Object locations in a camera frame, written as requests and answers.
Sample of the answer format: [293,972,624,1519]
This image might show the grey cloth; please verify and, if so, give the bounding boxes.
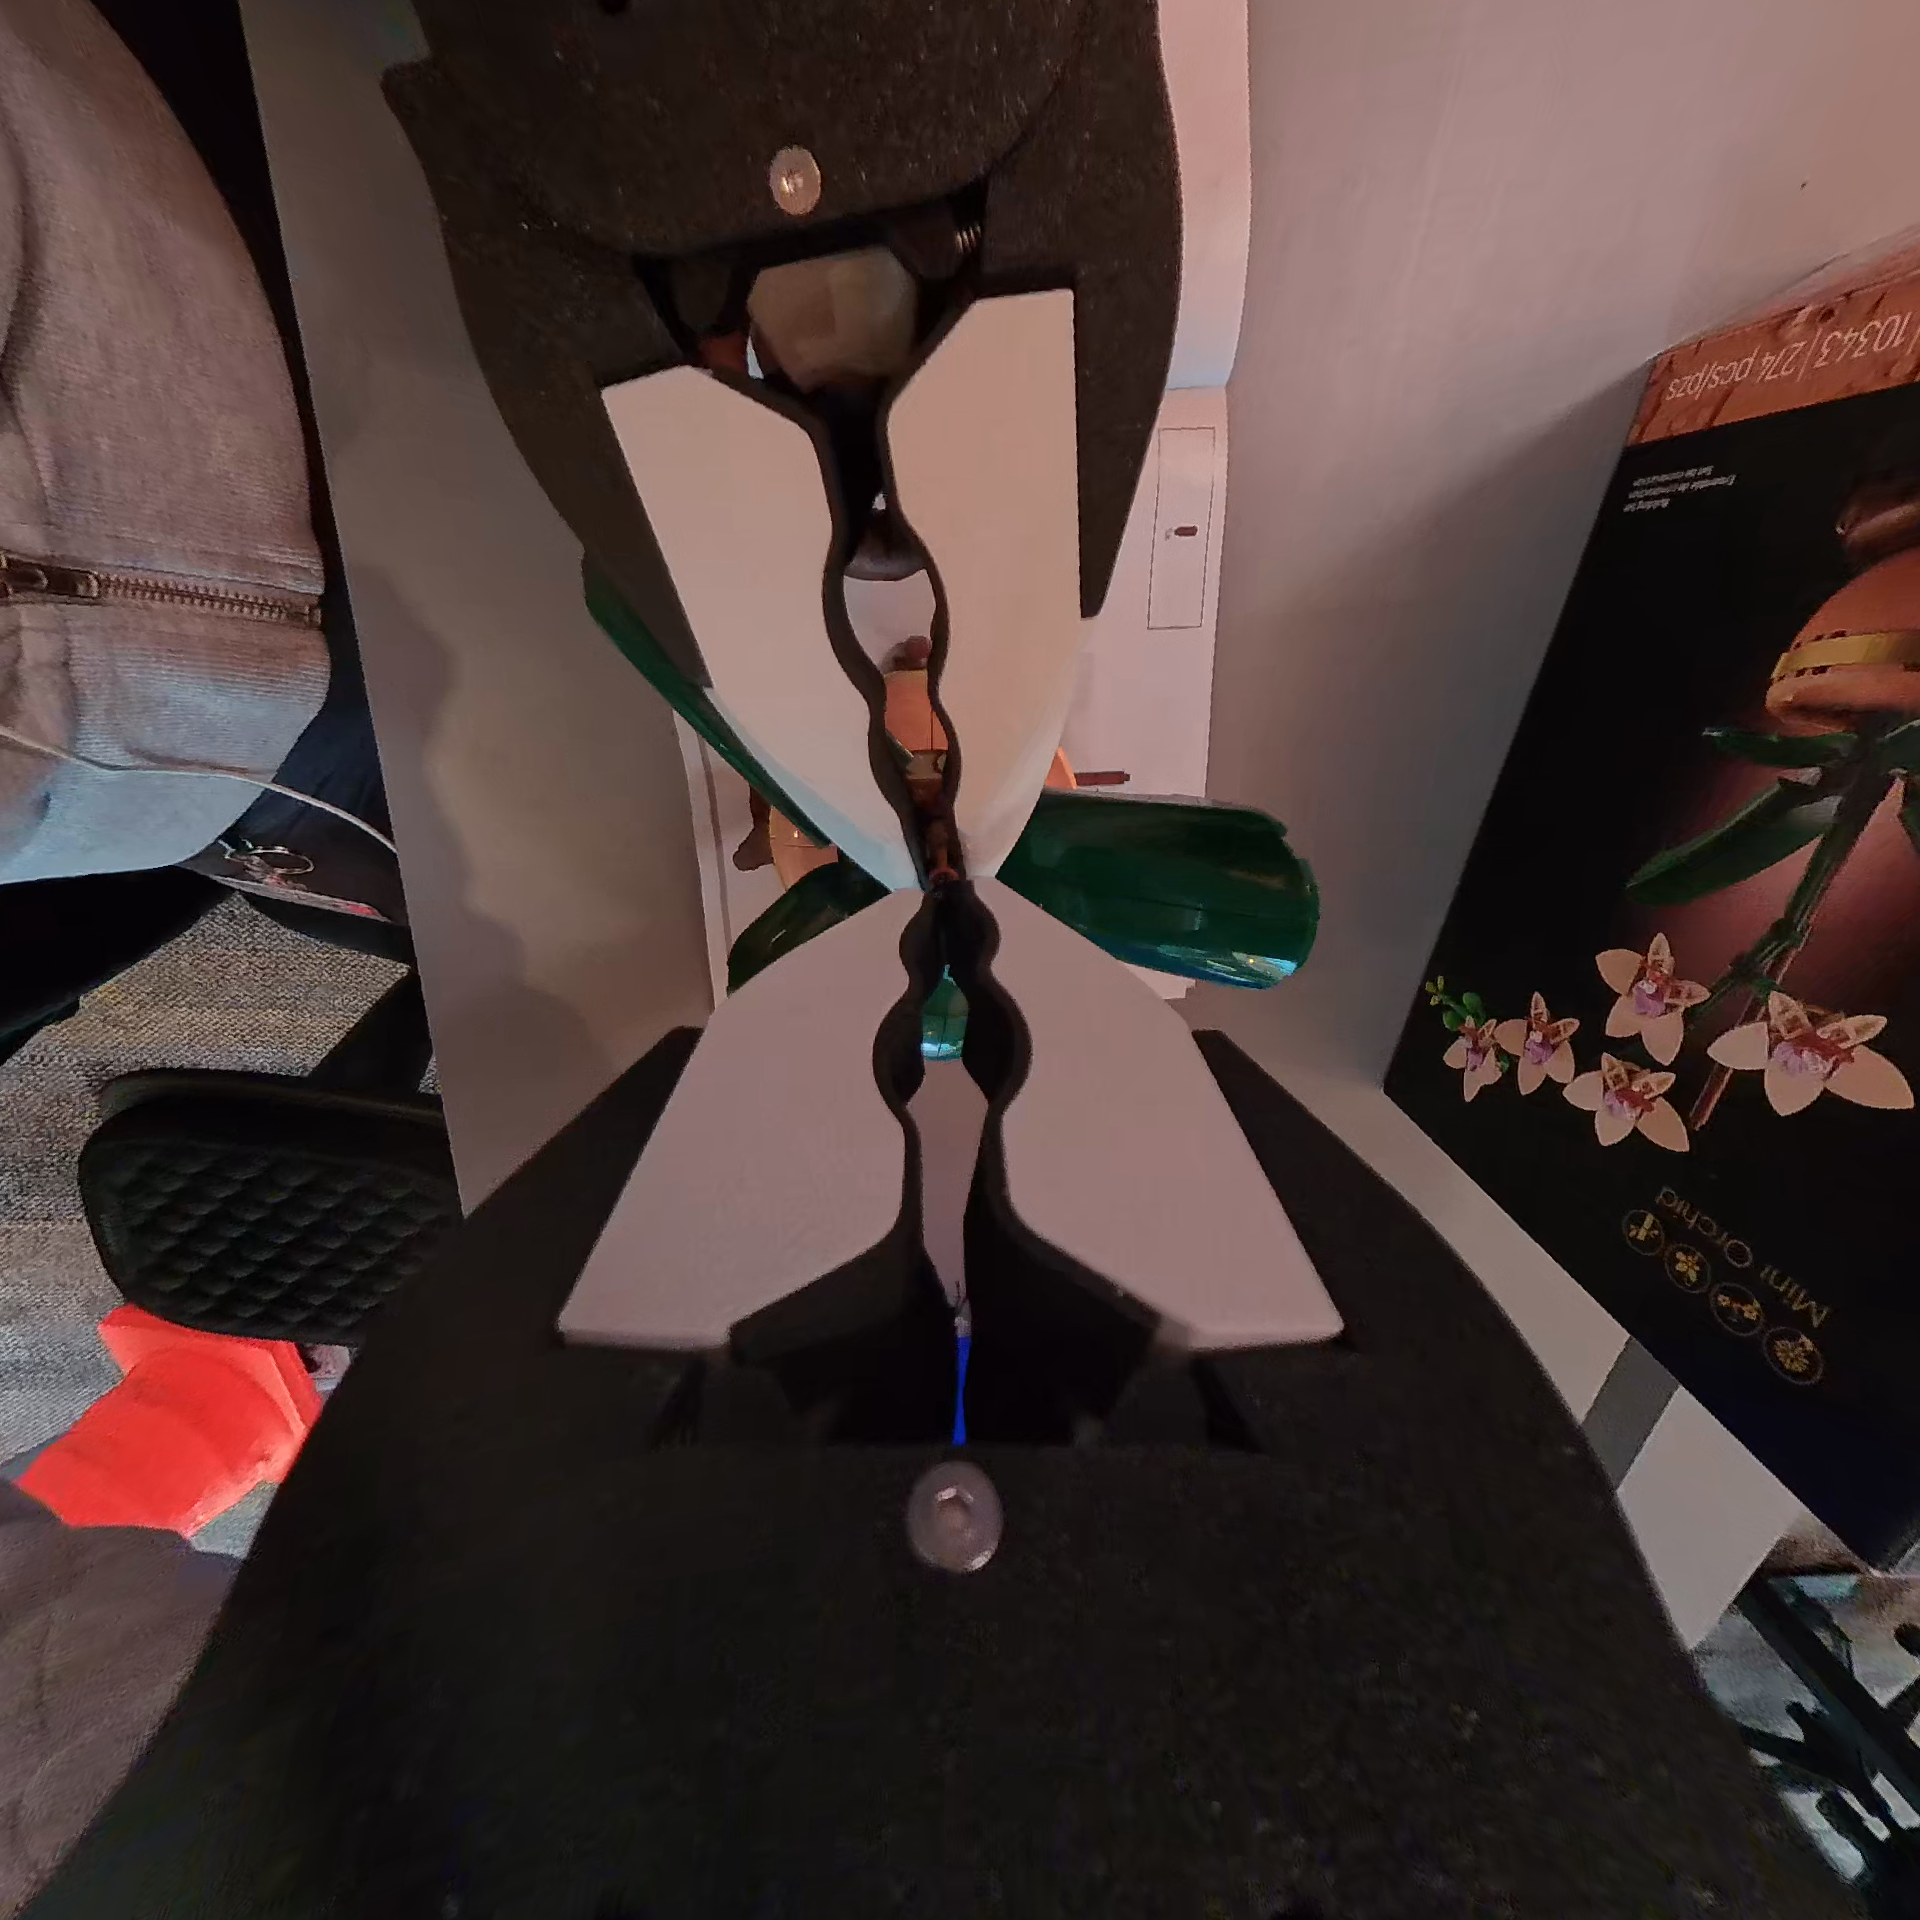
[0,1477,260,1920]

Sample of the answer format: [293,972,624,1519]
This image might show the person's grey zip jacket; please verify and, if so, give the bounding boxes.
[0,0,337,886]

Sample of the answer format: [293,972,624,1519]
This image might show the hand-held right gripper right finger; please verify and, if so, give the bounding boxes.
[937,882,1345,1360]

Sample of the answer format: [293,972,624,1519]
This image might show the black chair base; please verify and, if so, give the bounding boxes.
[1725,1575,1920,1893]

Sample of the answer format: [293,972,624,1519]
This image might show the person's dark pants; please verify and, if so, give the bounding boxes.
[225,568,414,924]

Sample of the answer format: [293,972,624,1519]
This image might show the red plastic part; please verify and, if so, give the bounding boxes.
[16,1303,326,1543]

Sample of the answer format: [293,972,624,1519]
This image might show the black chair armrest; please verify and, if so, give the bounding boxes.
[77,1070,461,1346]

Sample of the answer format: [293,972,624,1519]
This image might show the white instruction booklet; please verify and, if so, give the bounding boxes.
[690,381,1250,1022]

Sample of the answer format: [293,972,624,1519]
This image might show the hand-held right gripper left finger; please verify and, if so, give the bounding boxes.
[558,885,934,1352]

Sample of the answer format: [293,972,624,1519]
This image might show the dark orchid toy box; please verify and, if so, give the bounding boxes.
[1380,224,1920,1560]

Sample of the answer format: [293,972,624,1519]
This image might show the green toy brick plant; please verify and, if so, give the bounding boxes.
[582,556,1322,1070]

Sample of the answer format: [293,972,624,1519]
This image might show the dark card with key ring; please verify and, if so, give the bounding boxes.
[195,834,409,926]

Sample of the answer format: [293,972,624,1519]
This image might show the thin white cable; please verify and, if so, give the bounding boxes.
[0,721,404,858]

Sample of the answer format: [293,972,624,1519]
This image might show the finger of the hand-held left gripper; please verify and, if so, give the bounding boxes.
[598,367,925,889]
[885,286,1090,889]

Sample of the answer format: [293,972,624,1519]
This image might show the grey desk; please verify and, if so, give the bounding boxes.
[240,0,1920,1652]

